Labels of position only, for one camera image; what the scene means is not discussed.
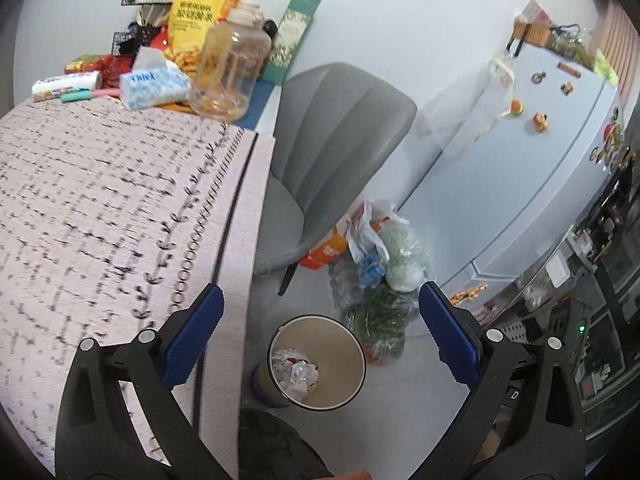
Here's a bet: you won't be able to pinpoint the tall green carton box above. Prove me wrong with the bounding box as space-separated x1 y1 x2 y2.
261 0 326 86

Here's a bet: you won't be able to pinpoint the white mesh bag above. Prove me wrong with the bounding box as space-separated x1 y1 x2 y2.
444 56 517 159

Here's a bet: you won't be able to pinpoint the brown and pink box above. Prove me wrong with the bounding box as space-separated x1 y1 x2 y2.
514 0 557 45

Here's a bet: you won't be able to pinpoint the white plastic bag with cabbage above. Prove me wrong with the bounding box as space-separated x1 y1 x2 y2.
345 198 437 294

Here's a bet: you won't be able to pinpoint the blue mat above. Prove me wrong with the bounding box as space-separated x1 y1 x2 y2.
239 81 277 132

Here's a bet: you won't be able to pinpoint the orange cardboard carton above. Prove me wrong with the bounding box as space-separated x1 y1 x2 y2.
299 214 352 272

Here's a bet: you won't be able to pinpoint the white paper with red print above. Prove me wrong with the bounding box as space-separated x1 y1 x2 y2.
271 349 310 370

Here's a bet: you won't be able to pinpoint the person's dark trouser leg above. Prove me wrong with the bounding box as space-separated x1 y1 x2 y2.
237 406 332 480

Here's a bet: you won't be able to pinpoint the cluster of orange figure magnets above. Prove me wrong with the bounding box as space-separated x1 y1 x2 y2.
449 283 489 309

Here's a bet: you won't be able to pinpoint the pink striped curtain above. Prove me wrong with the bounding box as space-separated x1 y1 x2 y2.
596 0 640 77

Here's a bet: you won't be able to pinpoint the yellow snack bag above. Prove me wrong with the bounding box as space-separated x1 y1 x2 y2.
166 0 257 75

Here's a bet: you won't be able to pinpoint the clear bag of green vegetables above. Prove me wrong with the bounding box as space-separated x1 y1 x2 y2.
344 284 422 367

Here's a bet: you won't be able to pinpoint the clear plastic jar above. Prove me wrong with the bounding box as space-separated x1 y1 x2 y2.
189 2 272 122

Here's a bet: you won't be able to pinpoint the dark cluttered shelf unit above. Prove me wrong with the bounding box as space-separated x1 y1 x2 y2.
480 150 640 442

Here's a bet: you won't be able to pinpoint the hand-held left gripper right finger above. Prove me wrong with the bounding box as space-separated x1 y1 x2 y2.
418 280 588 480

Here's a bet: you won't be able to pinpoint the grey upholstered chair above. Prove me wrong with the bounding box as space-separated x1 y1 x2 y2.
252 62 418 297

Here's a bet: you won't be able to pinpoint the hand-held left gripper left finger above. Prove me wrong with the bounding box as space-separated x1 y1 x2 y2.
54 284 226 480

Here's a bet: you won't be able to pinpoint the white plastic wad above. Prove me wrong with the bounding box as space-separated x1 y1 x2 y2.
289 361 322 392

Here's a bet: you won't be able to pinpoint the pink patterned tablecloth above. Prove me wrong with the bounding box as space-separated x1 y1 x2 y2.
0 95 277 480

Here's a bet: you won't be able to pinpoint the cluster of colourful fridge magnets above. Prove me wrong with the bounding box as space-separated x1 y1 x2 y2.
589 110 627 167

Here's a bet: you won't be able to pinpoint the green cloth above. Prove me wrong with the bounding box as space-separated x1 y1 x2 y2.
594 49 621 84

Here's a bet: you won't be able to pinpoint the white printed roll pack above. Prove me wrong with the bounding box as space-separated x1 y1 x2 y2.
31 71 103 104

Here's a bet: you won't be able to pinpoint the red snack packets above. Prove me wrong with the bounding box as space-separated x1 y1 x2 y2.
65 52 137 79

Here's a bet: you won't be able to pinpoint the cream bin with black rim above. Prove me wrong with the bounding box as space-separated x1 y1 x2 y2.
252 314 367 412

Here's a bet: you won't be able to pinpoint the blue and white tissue pack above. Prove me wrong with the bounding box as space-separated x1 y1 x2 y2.
119 46 193 112

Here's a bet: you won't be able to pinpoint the pale blue fridge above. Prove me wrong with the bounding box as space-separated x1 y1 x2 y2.
399 42 627 312

